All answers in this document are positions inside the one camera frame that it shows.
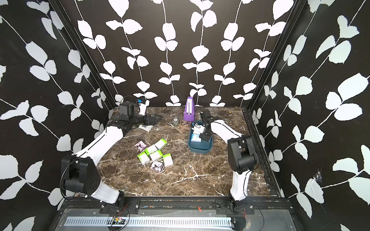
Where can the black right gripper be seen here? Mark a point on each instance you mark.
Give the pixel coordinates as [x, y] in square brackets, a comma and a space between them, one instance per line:
[202, 135]

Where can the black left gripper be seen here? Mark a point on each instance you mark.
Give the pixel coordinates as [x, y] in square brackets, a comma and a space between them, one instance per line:
[152, 121]

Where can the blue cartoon tissue pack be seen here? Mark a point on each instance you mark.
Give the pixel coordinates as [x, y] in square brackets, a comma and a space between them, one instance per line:
[195, 138]

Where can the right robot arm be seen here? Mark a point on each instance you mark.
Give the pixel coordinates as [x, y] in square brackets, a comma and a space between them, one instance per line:
[241, 154]

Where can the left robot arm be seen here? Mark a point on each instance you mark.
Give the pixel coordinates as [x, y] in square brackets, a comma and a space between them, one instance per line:
[79, 173]

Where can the teal plastic storage box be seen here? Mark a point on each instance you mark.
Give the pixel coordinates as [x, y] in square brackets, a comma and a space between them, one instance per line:
[198, 145]

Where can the playing card box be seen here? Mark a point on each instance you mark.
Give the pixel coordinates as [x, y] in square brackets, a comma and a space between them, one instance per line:
[146, 128]

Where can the large green tissue pack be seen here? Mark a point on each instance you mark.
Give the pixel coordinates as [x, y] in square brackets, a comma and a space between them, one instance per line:
[161, 143]

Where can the purple metronome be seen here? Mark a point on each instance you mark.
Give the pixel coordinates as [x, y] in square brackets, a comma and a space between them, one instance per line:
[189, 112]

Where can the pink Kuromi tissue pack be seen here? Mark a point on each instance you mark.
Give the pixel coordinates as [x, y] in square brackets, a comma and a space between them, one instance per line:
[141, 146]
[157, 166]

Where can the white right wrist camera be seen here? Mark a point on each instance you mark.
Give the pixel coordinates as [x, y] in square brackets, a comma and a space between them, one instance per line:
[197, 129]

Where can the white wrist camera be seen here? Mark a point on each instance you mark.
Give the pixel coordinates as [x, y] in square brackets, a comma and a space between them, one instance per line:
[197, 129]
[143, 103]

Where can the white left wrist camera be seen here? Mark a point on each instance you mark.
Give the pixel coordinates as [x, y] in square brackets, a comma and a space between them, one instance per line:
[143, 103]

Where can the black front rail base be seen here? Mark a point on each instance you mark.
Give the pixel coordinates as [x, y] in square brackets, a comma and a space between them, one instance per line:
[199, 213]

